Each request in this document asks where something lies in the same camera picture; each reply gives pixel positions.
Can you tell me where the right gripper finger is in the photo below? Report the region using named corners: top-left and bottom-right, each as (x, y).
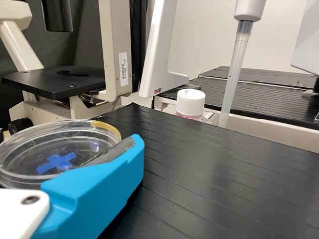
top-left (32, 133), bottom-right (146, 239)

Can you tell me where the petri dish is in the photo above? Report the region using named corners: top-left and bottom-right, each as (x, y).
top-left (0, 119), bottom-right (122, 189)

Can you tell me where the cream microscope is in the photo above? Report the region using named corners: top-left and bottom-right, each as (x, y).
top-left (0, 0), bottom-right (133, 130)

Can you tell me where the black platform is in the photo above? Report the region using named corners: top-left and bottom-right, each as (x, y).
top-left (154, 76), bottom-right (319, 130)
top-left (0, 102), bottom-right (319, 239)
top-left (199, 65), bottom-right (319, 89)

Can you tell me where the white-capped bottle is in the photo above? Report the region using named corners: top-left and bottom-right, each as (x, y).
top-left (175, 88), bottom-right (206, 122)

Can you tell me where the white pipette stand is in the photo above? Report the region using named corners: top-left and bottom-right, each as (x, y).
top-left (138, 0), bottom-right (319, 99)

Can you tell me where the pipette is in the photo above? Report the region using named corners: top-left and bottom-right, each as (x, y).
top-left (218, 0), bottom-right (267, 128)

